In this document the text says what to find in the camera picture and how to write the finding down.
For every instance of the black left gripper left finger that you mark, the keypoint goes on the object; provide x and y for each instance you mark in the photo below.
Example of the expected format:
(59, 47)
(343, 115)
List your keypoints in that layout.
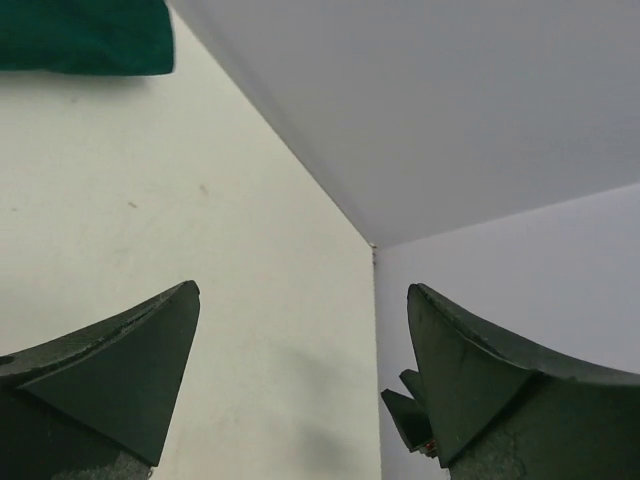
(97, 403)

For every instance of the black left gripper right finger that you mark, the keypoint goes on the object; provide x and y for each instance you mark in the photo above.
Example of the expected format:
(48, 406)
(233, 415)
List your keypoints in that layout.
(504, 407)

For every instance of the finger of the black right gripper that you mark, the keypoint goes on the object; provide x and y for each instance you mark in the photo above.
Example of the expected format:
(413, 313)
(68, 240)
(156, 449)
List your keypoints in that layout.
(409, 413)

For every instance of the green surgical cloth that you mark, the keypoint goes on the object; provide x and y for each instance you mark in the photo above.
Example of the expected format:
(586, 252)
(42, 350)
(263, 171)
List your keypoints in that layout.
(121, 38)

